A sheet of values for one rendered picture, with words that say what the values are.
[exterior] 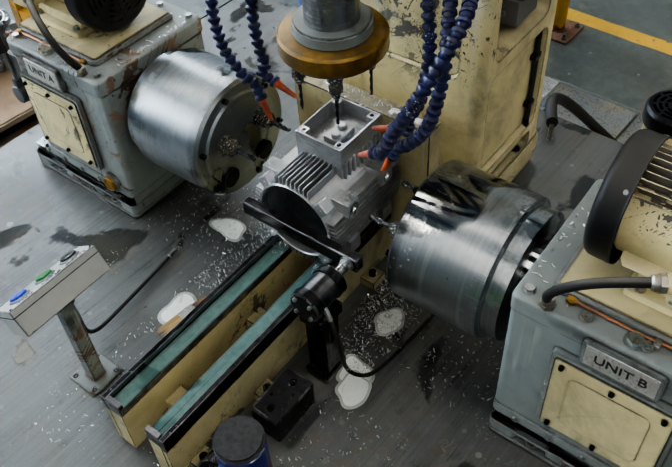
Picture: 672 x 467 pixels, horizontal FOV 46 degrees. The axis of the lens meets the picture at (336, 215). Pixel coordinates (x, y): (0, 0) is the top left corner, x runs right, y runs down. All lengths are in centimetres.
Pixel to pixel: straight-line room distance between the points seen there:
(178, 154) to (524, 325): 71
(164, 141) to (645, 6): 292
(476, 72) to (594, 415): 60
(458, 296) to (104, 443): 66
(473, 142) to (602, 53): 222
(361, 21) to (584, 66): 240
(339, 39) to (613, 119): 153
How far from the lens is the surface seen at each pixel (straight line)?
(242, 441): 94
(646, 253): 108
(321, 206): 133
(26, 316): 133
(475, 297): 121
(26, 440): 153
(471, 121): 148
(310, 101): 152
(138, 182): 174
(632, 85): 353
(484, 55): 140
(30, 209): 191
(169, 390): 143
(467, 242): 121
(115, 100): 161
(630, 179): 103
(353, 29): 125
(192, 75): 153
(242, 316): 149
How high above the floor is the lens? 203
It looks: 46 degrees down
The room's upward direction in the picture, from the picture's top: 4 degrees counter-clockwise
